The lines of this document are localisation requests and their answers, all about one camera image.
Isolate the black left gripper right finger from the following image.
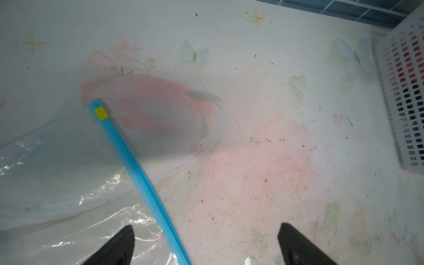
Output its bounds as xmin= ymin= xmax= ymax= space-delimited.
xmin=278 ymin=223 xmax=337 ymax=265

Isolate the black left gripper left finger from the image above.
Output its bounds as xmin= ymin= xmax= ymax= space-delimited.
xmin=82 ymin=225 xmax=135 ymax=265

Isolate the clear zip top bag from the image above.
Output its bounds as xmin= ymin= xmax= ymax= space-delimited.
xmin=1 ymin=75 xmax=225 ymax=265

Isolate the white plastic perforated basket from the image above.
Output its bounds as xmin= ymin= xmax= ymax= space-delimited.
xmin=375 ymin=5 xmax=424 ymax=175

